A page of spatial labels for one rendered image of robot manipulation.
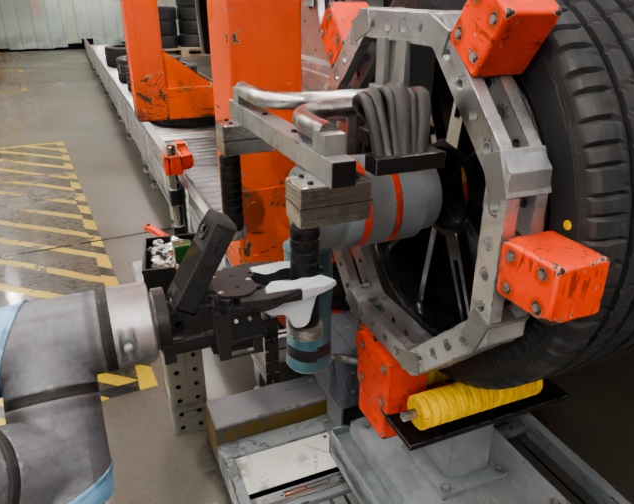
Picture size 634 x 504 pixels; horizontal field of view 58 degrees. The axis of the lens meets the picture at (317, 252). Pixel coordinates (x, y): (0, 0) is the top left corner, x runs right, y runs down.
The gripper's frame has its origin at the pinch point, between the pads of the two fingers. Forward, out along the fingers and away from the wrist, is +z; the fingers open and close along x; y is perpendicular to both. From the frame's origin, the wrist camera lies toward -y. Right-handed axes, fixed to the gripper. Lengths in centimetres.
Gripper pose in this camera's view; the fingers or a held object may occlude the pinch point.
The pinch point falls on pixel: (319, 272)
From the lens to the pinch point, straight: 70.5
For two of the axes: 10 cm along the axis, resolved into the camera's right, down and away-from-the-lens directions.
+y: 0.0, 9.1, 4.2
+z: 9.2, -1.6, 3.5
